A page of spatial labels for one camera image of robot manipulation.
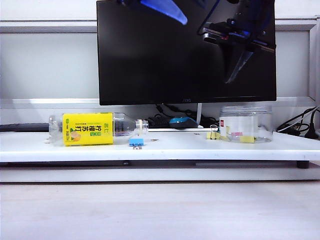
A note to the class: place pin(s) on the blue binder clip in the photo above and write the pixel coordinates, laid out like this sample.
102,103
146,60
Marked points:
136,142

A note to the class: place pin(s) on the black power plug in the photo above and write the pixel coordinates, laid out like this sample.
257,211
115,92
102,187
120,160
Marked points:
313,132

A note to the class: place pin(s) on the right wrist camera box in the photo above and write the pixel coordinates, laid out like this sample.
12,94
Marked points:
212,35

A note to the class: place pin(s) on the blue black computer mouse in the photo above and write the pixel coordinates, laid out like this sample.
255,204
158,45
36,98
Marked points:
182,123

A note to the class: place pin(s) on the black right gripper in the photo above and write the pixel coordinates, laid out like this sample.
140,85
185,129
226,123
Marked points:
262,30

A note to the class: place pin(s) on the grey aluminium partition frame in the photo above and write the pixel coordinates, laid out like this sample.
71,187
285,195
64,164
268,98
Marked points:
50,27

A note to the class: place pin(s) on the round transparent plastic jar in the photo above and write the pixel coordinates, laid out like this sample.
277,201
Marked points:
262,120

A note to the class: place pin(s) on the white raised desk board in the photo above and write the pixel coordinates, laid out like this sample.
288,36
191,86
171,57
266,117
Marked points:
175,150

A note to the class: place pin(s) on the small silver paper clip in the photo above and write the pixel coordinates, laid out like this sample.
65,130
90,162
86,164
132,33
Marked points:
196,134
154,140

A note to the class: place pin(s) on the pink binder clip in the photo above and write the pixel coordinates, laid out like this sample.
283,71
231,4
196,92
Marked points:
237,134

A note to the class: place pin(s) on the clear bottle with yellow label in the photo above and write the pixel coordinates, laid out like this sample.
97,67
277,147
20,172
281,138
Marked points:
87,130

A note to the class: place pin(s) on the large black board foot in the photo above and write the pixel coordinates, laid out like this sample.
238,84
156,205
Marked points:
303,165

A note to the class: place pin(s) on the black computer monitor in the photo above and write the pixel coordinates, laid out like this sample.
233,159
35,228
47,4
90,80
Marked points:
150,75

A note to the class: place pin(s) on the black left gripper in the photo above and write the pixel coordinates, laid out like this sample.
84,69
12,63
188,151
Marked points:
127,2

